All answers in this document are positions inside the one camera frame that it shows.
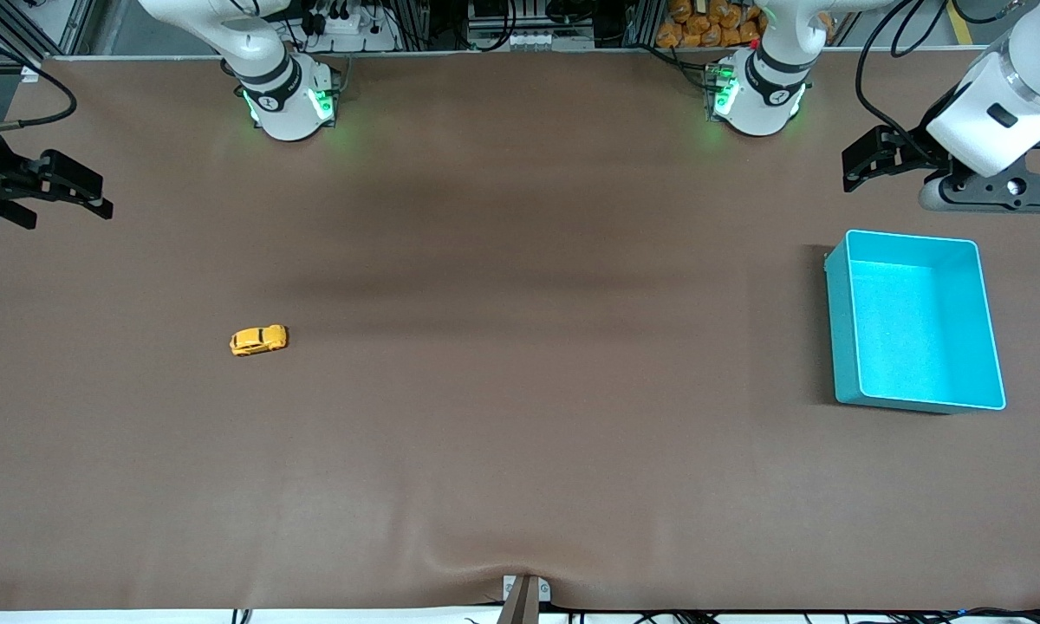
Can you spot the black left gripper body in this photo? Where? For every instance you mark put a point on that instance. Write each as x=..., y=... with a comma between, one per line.
x=913, y=149

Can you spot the yellow toy beetle car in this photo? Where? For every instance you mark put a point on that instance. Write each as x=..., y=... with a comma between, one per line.
x=258, y=341

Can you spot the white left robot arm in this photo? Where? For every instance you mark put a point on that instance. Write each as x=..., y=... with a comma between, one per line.
x=758, y=104

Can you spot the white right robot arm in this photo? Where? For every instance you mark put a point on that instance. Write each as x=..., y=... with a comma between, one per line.
x=290, y=113

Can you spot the small white mat clip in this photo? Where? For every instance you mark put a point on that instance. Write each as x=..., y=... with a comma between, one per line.
x=29, y=74

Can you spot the turquoise plastic bin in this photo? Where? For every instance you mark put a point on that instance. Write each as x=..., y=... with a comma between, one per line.
x=919, y=329

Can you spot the pile of orange items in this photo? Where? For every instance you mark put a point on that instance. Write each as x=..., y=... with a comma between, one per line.
x=702, y=30

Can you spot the white power strip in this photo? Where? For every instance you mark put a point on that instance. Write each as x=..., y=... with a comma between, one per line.
x=347, y=26

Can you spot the white terminal block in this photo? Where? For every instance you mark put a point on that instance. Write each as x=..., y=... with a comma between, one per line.
x=555, y=41

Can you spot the brown table mat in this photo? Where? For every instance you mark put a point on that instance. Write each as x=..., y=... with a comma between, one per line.
x=520, y=347

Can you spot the black electronics box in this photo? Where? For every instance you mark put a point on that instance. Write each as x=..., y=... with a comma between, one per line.
x=494, y=9

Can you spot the metal table clamp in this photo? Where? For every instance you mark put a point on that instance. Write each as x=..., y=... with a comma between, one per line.
x=524, y=602

